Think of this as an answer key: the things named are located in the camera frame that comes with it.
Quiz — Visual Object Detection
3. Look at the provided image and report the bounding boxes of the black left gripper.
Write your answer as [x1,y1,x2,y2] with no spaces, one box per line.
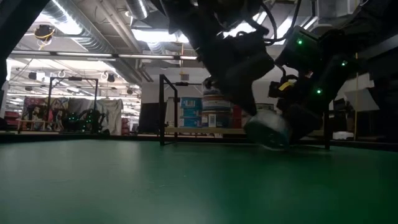
[192,18,274,116]

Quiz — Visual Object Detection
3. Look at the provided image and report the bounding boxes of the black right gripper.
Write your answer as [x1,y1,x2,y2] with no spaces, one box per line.
[269,73,330,144]

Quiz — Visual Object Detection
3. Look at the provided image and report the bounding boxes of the blue yellow label can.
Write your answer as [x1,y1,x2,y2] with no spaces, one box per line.
[243,109,292,151]

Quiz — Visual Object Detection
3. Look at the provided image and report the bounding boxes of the teal label tuna can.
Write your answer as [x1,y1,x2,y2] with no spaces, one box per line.
[180,96,202,110]
[179,117,202,129]
[180,108,202,119]

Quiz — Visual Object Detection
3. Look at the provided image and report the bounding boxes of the white box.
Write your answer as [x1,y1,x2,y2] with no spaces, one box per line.
[332,131,354,141]

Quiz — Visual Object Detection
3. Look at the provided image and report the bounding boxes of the grey panel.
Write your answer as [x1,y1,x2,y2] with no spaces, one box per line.
[343,79,381,113]

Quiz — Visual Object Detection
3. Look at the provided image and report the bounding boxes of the black box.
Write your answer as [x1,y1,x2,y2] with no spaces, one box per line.
[139,101,166,121]

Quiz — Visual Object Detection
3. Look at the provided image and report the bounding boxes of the white draped cloth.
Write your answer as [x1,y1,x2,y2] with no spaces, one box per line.
[93,98,124,121]

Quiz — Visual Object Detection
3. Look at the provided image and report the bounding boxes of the black background robot arms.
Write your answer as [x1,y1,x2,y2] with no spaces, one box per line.
[63,108,106,133]

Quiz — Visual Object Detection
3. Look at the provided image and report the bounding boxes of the colourful patterned cloth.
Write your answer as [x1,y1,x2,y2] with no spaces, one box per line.
[22,96,70,123]

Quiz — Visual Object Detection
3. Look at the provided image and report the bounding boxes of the green table mat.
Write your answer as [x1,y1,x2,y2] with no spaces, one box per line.
[0,138,398,224]

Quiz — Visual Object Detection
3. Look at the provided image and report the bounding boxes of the silver ventilation duct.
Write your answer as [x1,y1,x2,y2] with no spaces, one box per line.
[27,0,147,85]

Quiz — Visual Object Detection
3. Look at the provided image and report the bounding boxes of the long ceiling light rail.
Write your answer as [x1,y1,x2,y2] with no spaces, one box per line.
[0,49,200,63]

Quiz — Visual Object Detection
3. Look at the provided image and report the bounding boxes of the black metal stand frame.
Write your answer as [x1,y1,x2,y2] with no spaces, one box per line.
[46,76,100,133]

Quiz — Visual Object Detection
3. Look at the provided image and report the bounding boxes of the black yellow cable reel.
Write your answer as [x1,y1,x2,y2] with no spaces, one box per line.
[33,24,56,43]

